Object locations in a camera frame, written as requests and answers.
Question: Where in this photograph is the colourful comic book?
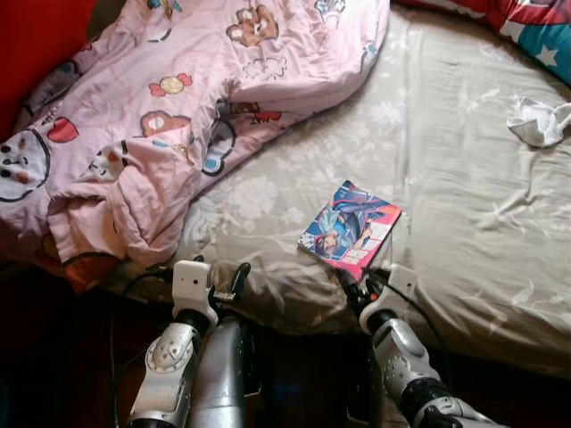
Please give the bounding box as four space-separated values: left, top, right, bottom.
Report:
297 180 403 282

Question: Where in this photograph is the beige floral bed sheet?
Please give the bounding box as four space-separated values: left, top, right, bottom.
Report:
89 4 571 380

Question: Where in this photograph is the pink cartoon print quilt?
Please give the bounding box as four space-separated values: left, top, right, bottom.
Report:
0 0 391 291

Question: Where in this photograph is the white crumpled towel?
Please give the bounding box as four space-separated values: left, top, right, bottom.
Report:
507 96 571 148

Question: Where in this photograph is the colourful star print pillow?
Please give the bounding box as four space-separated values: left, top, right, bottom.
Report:
393 0 571 86

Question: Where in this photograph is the red sofa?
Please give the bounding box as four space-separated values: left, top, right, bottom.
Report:
0 0 97 139

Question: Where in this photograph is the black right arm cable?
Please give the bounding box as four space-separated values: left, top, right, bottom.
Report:
379 275 449 358

